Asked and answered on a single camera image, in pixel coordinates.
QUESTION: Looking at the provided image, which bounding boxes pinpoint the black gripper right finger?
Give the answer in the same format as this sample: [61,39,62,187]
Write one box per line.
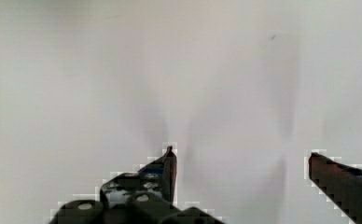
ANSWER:
[308,152,362,224]

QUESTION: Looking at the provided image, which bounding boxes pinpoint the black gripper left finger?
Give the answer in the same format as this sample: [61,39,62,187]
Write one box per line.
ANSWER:
[100,146,177,207]

